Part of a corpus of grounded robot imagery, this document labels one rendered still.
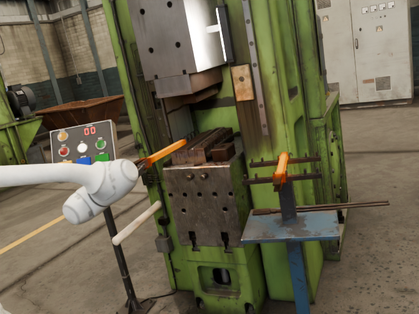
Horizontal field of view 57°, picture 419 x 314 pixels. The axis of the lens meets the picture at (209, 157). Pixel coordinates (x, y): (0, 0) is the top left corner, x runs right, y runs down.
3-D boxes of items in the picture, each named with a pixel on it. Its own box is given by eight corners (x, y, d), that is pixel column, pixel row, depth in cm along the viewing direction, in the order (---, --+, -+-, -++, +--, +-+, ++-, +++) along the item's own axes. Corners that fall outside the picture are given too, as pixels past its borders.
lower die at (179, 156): (206, 162, 195) (203, 146, 193) (172, 164, 204) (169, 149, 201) (234, 139, 231) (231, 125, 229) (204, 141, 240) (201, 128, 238)
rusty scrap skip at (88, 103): (96, 147, 778) (85, 106, 755) (39, 149, 878) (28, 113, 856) (136, 131, 874) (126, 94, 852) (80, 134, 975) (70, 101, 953)
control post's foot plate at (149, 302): (139, 324, 227) (136, 311, 225) (110, 319, 236) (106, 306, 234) (158, 300, 246) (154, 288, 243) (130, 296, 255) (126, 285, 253)
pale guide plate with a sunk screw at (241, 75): (254, 99, 187) (247, 64, 183) (236, 101, 191) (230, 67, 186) (255, 98, 189) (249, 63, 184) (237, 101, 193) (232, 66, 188)
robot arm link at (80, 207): (101, 212, 137) (123, 196, 130) (71, 235, 124) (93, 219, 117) (82, 188, 137) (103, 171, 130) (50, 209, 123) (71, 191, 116)
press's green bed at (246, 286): (257, 323, 209) (243, 247, 196) (196, 315, 225) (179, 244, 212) (281, 265, 256) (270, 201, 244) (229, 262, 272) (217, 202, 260)
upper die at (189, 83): (192, 93, 186) (188, 73, 183) (157, 98, 194) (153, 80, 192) (223, 80, 222) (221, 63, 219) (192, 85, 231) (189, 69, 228)
